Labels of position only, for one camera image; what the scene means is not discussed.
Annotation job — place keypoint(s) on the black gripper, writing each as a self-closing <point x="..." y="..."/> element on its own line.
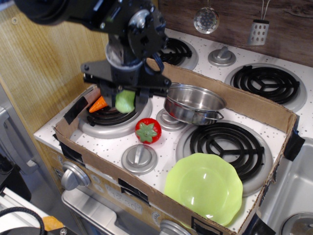
<point x="112" y="80"/>

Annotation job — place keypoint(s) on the green toy broccoli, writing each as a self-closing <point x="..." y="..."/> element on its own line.
<point x="124" y="102"/>

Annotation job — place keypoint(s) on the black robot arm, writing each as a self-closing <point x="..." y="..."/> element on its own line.
<point x="136" y="31"/>

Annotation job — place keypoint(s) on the small steel pan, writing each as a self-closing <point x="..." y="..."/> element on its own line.
<point x="193" y="105"/>

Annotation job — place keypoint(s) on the orange toy carrot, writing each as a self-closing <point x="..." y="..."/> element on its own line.
<point x="99" y="104"/>

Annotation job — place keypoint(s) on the red toy tomato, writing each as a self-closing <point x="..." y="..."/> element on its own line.
<point x="148" y="130"/>

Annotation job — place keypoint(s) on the silver middle stove knob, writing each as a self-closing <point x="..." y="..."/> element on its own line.
<point x="168" y="123"/>

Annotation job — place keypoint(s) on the silver stove knob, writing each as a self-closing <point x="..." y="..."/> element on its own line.
<point x="139" y="159"/>
<point x="168" y="123"/>
<point x="222" y="57"/>

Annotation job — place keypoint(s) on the silver front stove knob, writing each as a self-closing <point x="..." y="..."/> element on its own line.
<point x="139" y="159"/>

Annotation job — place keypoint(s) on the brown cardboard fence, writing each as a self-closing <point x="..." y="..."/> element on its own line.
<point x="99" y="155"/>

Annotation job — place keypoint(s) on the silver oven dial left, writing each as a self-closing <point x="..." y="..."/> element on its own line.
<point x="73" y="176"/>

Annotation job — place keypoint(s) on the silver oven dial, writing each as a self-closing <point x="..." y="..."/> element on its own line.
<point x="168" y="227"/>
<point x="73" y="176"/>

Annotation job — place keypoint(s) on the silver back stove knob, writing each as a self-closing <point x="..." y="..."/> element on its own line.
<point x="222" y="57"/>

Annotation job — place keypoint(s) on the hanging silver strainer ladle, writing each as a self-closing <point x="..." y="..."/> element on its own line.
<point x="206" y="19"/>

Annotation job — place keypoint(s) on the light green plastic plate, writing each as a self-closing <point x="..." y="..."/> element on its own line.
<point x="207" y="185"/>

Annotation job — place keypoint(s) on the front right black burner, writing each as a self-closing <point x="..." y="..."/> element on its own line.
<point x="235" y="143"/>

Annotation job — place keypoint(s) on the silver oven dial right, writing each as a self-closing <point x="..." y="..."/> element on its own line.
<point x="168" y="227"/>

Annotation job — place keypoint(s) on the hanging silver spatula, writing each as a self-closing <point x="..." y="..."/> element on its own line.
<point x="259" y="28"/>

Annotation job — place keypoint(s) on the orange object bottom left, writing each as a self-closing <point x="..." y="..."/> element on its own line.
<point x="51" y="223"/>

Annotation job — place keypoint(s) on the steel sink basin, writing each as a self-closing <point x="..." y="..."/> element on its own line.
<point x="287" y="208"/>

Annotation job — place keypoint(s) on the silver oven door handle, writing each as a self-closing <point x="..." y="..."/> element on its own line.
<point x="95" y="213"/>

